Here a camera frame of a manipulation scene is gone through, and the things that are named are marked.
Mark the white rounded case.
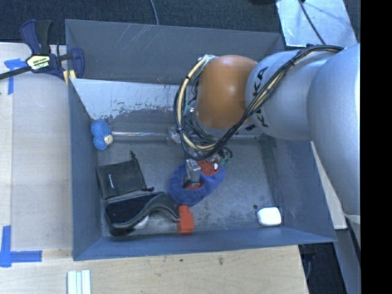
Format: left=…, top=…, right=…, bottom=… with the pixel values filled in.
left=256, top=206, right=282, bottom=227

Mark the clear plastic tube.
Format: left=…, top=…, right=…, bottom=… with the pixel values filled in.
left=110, top=127, right=185, bottom=145

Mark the pale wood flat board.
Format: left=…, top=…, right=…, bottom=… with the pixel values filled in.
left=11, top=72, right=74, bottom=252

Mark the blue plush toy animal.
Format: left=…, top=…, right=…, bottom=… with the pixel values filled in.
left=89, top=118, right=115, bottom=151

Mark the black and grey stapler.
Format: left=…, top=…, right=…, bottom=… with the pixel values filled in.
left=104, top=191, right=181, bottom=237

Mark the black cloth pouch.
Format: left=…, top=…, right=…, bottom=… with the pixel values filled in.
left=96, top=151, right=155, bottom=200

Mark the blue plush ring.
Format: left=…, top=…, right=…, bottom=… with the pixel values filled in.
left=167, top=159, right=227, bottom=208

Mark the grey metal bin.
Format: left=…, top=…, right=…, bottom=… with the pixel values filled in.
left=64, top=19, right=337, bottom=262

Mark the red-orange block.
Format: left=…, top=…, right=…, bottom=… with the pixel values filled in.
left=177, top=205, right=195, bottom=235

